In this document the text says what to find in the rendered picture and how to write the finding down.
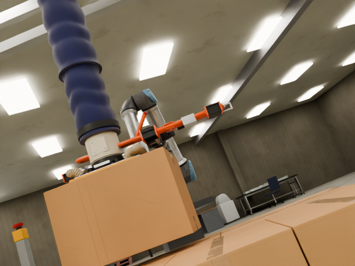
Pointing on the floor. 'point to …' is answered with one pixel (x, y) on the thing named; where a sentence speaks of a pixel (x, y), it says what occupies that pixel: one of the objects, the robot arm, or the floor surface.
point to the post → (24, 247)
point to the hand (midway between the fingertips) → (154, 132)
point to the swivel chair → (273, 188)
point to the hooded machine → (226, 209)
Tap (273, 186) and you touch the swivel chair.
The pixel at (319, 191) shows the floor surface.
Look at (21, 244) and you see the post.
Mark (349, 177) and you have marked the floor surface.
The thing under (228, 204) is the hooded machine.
